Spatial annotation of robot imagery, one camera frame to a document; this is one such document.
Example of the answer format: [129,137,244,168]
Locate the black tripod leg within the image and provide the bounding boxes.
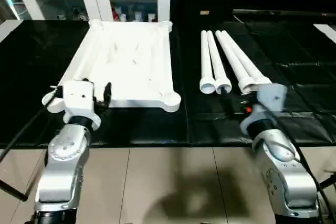
[0,179,28,202]

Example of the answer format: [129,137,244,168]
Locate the white plastic table leg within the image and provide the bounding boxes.
[207,30,232,95]
[215,30,257,94]
[221,29,273,90]
[199,30,216,94]

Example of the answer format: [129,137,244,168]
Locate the white plastic table top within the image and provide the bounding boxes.
[43,19,182,113]

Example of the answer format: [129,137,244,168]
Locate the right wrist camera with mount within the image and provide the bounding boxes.
[255,83,288,115]

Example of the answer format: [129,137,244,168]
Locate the black work mat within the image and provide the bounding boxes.
[0,17,336,148]

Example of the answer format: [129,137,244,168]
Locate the long black bar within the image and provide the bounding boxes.
[231,8,336,18]

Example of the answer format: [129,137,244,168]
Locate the flat white board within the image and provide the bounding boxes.
[313,23,336,39]

